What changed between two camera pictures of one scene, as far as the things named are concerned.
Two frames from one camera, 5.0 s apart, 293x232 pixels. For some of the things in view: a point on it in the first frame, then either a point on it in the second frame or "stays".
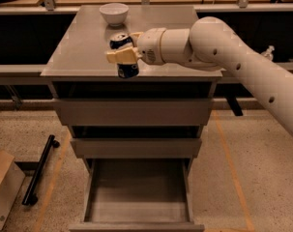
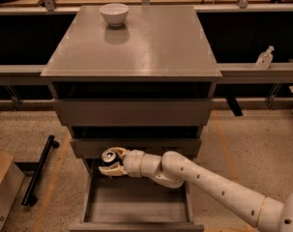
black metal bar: (30, 196) stays
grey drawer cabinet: (137, 135) stays
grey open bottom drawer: (138, 195) stays
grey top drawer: (131, 112) stays
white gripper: (150, 46) → (132, 163)
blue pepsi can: (123, 41) → (108, 157)
